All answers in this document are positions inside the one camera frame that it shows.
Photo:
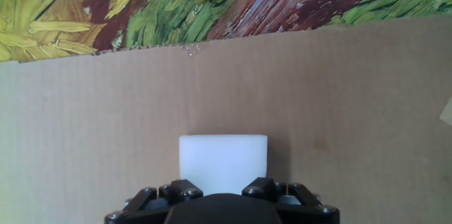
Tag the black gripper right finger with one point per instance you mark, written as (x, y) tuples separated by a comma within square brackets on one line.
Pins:
[(259, 187)]

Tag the painted pattern tablecloth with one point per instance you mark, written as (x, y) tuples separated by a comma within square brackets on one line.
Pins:
[(212, 1)]

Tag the wooden cube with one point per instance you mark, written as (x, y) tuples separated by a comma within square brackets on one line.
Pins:
[(447, 112)]

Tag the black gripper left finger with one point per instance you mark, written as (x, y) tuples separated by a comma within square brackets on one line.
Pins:
[(183, 190)]

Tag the white sponge block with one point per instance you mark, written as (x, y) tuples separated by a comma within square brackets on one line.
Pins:
[(222, 160)]

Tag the brown cardboard sheet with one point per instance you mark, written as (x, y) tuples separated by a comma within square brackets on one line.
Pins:
[(106, 128)]

